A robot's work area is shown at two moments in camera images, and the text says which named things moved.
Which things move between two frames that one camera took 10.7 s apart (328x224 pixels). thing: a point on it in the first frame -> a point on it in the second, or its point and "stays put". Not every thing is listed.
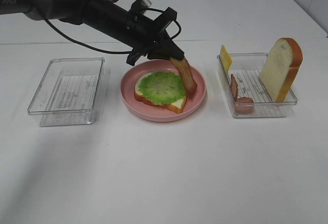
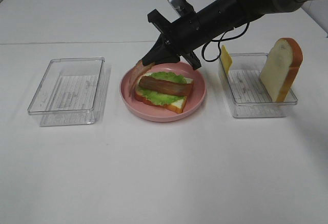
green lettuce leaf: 162,87 stays put
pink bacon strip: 242,105 -> 139,68
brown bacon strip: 188,78 -> 165,86
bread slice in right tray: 281,66 stays put
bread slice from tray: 178,107 stays put
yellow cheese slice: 226,60 stays put
